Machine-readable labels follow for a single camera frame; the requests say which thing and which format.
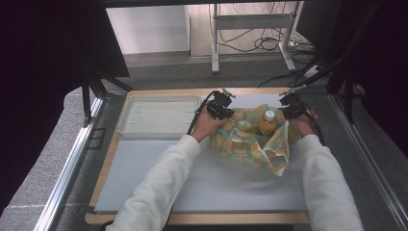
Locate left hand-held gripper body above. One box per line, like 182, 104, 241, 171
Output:
206, 90, 236, 118

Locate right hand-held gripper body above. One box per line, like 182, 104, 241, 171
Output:
278, 85, 308, 120

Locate orange print cloth bag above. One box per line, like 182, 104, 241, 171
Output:
210, 103, 301, 177

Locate person's left hand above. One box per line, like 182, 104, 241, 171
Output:
191, 101, 229, 143

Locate person's right hand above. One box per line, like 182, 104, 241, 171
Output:
287, 109, 320, 139

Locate orange drink bottle white cap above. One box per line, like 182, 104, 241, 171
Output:
258, 110, 278, 138

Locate white power strip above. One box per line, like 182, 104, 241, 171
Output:
302, 64, 323, 80

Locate black metal stand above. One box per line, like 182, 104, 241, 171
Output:
78, 61, 134, 128
294, 47, 367, 126

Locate white plastic tray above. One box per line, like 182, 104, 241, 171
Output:
115, 94, 203, 140

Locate pale grey table mat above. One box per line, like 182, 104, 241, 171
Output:
94, 93, 309, 215

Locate black curtain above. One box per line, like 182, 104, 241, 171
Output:
0, 0, 131, 216
326, 0, 408, 158

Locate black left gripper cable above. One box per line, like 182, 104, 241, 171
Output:
187, 90, 217, 136

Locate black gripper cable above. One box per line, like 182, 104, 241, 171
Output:
302, 102, 325, 146
187, 90, 217, 136

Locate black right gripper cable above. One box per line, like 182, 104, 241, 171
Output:
302, 102, 325, 146

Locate black floor cables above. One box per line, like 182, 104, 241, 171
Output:
217, 3, 317, 57

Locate aluminium rail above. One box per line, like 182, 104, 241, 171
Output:
328, 92, 408, 230
33, 95, 105, 231

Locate white metal desk frame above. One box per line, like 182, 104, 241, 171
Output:
210, 2, 297, 75

